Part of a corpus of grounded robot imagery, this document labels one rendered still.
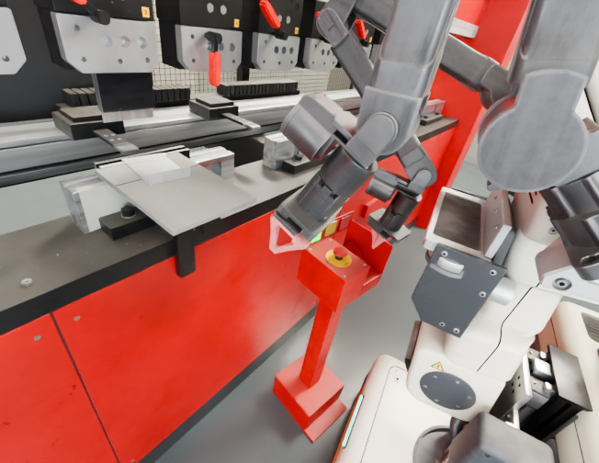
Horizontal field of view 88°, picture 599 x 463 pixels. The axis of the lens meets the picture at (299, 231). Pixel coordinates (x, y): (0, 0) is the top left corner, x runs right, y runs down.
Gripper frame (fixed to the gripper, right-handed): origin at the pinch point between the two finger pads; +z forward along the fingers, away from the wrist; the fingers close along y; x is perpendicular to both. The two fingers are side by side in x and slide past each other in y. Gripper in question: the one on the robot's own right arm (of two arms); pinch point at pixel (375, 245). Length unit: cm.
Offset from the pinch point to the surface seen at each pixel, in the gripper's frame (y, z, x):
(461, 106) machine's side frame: 54, 1, -167
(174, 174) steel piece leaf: 28, -16, 45
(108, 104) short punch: 41, -24, 51
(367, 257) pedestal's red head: 0.8, 8.3, -3.4
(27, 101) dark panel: 88, -1, 59
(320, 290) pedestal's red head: 0.8, 11.5, 16.2
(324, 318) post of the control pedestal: -2.6, 28.3, 9.6
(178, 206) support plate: 18, -17, 49
